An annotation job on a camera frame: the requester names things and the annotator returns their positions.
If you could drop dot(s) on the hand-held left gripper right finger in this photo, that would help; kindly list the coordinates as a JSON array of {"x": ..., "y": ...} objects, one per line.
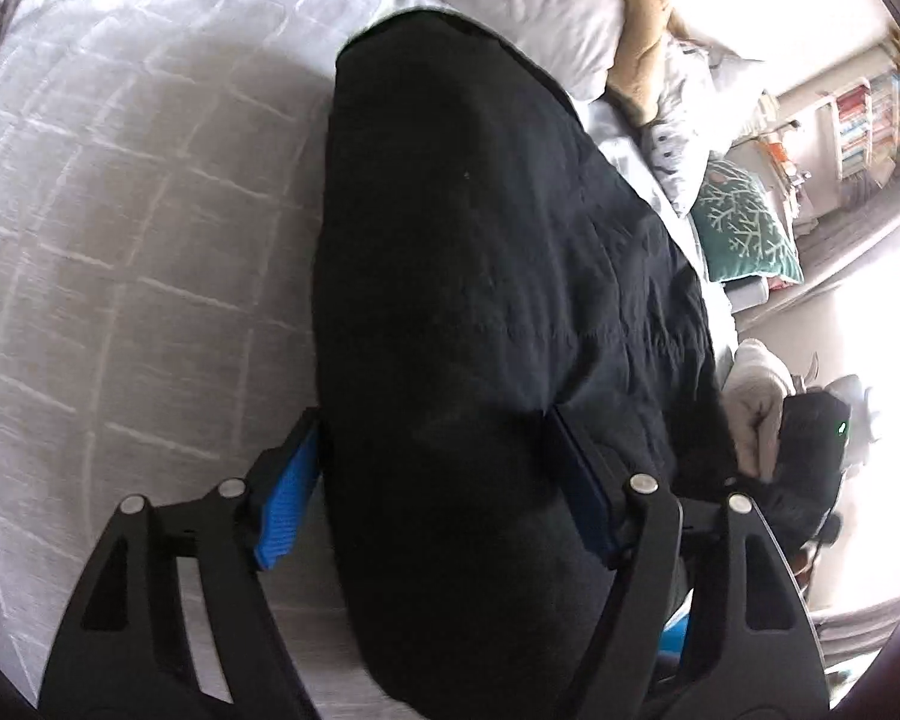
[{"x": 585, "y": 480}]

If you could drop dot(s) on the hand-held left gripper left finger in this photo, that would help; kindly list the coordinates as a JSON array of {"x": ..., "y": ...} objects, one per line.
[{"x": 285, "y": 499}]

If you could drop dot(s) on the dark garment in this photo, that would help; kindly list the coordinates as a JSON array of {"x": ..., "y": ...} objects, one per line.
[{"x": 480, "y": 277}]

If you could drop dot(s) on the person's right forearm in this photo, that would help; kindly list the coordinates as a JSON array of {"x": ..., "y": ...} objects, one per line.
[{"x": 761, "y": 364}]

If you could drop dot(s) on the person's right hand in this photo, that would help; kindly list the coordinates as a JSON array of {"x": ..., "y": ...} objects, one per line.
[{"x": 754, "y": 427}]

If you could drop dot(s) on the grey box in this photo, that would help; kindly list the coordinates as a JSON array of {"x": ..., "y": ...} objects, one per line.
[{"x": 748, "y": 294}]

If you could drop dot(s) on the teal patterned pillow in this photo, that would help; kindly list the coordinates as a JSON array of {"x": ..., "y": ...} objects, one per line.
[{"x": 746, "y": 225}]

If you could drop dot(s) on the white checked bed blanket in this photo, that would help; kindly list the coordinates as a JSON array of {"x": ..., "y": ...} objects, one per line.
[{"x": 120, "y": 240}]

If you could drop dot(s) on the bookshelf with books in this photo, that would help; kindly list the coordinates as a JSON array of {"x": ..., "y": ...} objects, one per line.
[{"x": 870, "y": 120}]

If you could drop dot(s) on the white pillow with black spots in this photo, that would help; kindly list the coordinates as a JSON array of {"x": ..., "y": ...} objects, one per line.
[{"x": 682, "y": 105}]

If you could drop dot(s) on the tan blanket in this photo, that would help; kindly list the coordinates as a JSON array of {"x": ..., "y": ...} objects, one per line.
[{"x": 641, "y": 52}]

